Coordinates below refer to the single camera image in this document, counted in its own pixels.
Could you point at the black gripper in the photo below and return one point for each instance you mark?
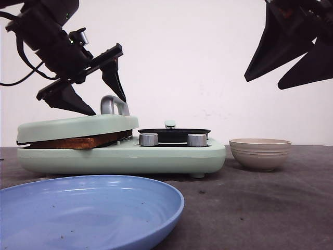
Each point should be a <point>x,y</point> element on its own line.
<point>73,68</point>
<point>290,28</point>

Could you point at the breakfast maker hinged lid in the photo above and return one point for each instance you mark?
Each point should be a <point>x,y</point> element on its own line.
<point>114,117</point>

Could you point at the white bread slice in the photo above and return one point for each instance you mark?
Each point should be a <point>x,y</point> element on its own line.
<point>86,142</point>

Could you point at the beige ceramic bowl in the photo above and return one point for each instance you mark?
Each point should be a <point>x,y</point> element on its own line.
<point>260,154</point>

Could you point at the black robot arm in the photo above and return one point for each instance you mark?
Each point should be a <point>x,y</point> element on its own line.
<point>39,26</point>

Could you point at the mint green breakfast maker base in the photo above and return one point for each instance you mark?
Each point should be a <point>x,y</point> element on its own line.
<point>127,157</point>

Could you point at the left silver control knob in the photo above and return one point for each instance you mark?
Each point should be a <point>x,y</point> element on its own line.
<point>148,139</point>

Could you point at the silver control knob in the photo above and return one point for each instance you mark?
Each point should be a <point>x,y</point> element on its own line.
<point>148,139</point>
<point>197,140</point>

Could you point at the black round frying pan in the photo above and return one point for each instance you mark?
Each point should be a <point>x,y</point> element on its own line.
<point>174,135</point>

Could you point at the right silver control knob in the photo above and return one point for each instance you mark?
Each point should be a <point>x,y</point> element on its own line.
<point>197,140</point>

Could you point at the blue plastic plate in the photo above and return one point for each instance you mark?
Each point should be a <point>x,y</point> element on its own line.
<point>89,212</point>

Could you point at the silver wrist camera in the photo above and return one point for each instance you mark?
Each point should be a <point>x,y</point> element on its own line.
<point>81,36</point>

